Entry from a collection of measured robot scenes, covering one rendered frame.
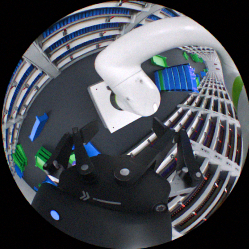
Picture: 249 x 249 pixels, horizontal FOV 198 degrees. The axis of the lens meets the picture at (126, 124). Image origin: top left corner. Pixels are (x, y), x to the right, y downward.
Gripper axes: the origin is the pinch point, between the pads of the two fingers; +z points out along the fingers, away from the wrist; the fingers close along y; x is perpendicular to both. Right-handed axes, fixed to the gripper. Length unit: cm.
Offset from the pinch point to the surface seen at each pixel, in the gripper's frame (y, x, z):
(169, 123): 56, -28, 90
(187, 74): 59, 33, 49
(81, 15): -19, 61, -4
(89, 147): -46, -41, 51
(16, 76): -60, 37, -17
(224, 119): 130, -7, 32
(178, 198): 34, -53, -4
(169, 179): 31, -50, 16
